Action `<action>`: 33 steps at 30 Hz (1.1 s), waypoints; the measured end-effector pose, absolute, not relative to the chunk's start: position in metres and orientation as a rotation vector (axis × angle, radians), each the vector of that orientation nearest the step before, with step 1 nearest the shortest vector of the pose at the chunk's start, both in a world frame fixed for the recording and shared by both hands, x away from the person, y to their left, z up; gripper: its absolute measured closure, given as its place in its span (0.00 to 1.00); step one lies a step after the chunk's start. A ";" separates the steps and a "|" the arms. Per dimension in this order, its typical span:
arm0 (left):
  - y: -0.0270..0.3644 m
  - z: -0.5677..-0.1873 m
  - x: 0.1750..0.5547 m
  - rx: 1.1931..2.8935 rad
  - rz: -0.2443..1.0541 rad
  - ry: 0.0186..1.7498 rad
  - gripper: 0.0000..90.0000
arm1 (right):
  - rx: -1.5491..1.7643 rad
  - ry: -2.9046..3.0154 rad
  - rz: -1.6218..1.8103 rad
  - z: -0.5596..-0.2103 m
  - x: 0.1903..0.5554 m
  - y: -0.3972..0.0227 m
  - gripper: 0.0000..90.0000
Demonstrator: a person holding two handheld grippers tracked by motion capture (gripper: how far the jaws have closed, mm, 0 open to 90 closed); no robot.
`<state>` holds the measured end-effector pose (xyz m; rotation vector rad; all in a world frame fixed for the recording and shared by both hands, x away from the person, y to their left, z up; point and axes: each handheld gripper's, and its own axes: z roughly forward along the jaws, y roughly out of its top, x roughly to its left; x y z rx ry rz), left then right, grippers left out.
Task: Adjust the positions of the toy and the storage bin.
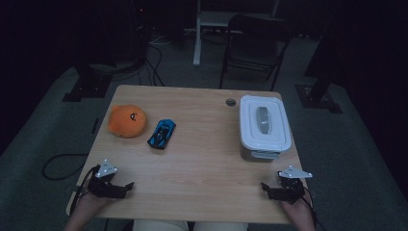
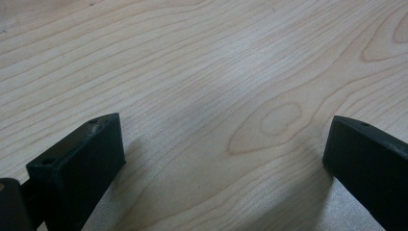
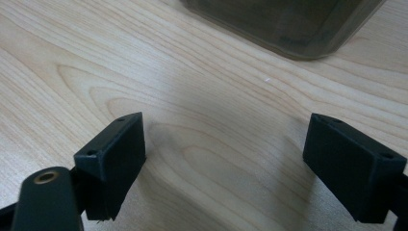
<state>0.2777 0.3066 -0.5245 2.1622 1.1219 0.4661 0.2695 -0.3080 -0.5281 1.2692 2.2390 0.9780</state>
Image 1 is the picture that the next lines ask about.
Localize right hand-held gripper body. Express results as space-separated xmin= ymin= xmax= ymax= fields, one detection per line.
xmin=270 ymin=166 xmax=314 ymax=205

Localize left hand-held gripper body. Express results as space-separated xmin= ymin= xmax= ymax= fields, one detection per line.
xmin=86 ymin=159 xmax=128 ymax=199

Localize translucent grey storage box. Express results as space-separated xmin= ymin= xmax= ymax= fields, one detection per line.
xmin=240 ymin=144 xmax=284 ymax=162

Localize blue toy car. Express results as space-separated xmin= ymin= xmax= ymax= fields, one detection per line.
xmin=146 ymin=118 xmax=177 ymax=150

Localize white box lid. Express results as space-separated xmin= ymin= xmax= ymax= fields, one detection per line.
xmin=239 ymin=94 xmax=293 ymax=152

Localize orange plush toy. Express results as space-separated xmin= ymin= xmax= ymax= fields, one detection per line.
xmin=107 ymin=104 xmax=148 ymax=139

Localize person's left hand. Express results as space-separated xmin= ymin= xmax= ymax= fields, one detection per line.
xmin=76 ymin=190 xmax=113 ymax=215

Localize person's right hand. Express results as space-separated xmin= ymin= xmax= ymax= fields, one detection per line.
xmin=281 ymin=195 xmax=311 ymax=220

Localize person's right leg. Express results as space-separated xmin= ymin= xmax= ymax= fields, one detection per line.
xmin=192 ymin=220 xmax=250 ymax=231

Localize black stand base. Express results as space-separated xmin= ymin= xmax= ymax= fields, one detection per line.
xmin=62 ymin=63 xmax=114 ymax=103
xmin=294 ymin=0 xmax=344 ymax=115

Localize black folding chair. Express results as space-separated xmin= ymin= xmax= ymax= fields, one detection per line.
xmin=218 ymin=13 xmax=294 ymax=91

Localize dark equipment tower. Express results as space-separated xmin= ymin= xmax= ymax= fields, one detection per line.
xmin=127 ymin=0 xmax=152 ymax=65

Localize right hand-held gripper cable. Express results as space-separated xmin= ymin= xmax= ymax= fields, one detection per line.
xmin=301 ymin=187 xmax=319 ymax=229

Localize black looped floor cable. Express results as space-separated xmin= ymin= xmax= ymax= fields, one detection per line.
xmin=41 ymin=152 xmax=89 ymax=181

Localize black floor cables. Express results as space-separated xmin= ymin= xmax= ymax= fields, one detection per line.
xmin=137 ymin=43 xmax=166 ymax=88

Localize white desk frame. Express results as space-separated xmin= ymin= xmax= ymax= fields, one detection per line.
xmin=192 ymin=0 xmax=281 ymax=67

